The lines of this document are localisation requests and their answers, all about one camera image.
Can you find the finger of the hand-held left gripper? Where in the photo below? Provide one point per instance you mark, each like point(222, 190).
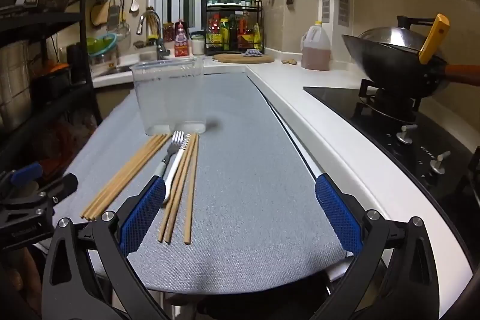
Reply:
point(62, 188)
point(26, 172)

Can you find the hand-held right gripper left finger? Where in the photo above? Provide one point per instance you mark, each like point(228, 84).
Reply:
point(144, 211)

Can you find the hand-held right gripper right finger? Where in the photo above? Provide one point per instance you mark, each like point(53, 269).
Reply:
point(337, 211)

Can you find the clear plastic container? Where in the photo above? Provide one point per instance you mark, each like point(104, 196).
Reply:
point(168, 95)

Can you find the large steel pot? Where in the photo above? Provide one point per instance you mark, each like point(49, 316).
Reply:
point(13, 87)

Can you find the silver stove knob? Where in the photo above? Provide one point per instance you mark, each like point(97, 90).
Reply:
point(439, 164)
point(405, 135)

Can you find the blue-grey fabric mat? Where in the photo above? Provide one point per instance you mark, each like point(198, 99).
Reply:
point(240, 173)

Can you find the orange lid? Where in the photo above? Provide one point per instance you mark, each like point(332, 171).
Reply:
point(59, 66)

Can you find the black glass gas stove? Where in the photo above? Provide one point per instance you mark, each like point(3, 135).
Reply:
point(337, 98)

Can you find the dark cylindrical canister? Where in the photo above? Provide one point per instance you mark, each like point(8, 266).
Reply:
point(77, 63)

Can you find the black burner grate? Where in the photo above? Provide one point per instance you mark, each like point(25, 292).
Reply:
point(369, 95)

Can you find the steel sink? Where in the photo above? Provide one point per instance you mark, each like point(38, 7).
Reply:
point(116, 69)

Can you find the black metal shelving rack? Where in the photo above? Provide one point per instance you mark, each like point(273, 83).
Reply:
point(84, 42)

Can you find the green plastic bowl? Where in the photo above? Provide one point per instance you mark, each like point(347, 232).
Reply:
point(99, 44)

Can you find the black wok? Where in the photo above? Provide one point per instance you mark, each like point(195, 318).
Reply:
point(393, 69)

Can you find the ginger piece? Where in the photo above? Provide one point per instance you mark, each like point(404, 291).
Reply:
point(289, 61)

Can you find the plastic cooking oil jug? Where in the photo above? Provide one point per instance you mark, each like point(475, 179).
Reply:
point(315, 50)

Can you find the hanging wooden cutting board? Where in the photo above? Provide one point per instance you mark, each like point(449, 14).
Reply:
point(98, 14)

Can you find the white jar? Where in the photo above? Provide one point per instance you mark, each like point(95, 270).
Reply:
point(197, 45)

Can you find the red printed packet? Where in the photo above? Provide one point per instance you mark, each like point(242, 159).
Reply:
point(180, 40)

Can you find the round wooden cutting board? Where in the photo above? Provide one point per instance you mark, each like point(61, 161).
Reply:
point(232, 58)

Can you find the blue patterned cloth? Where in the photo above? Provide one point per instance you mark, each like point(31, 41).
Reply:
point(253, 53)

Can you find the hanging metal grater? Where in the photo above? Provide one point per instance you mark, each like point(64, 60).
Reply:
point(113, 14)

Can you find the steel wok lid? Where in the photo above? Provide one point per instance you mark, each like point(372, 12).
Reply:
point(393, 37)

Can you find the chrome kitchen faucet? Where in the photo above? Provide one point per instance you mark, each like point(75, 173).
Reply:
point(157, 24)

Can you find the yellow sauce bottle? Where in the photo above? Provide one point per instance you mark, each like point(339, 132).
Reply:
point(257, 39)

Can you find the red-label sauce bottle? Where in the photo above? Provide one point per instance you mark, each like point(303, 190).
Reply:
point(214, 33)

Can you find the green-yellow sauce bottle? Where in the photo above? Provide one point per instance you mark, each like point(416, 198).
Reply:
point(224, 35)

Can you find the dark sauce bottle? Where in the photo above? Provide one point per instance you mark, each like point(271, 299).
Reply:
point(233, 35)

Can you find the hanging white ladle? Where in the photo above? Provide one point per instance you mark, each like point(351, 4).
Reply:
point(134, 3)

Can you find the orange-red sauce bottle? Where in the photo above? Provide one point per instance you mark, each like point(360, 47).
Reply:
point(244, 33)

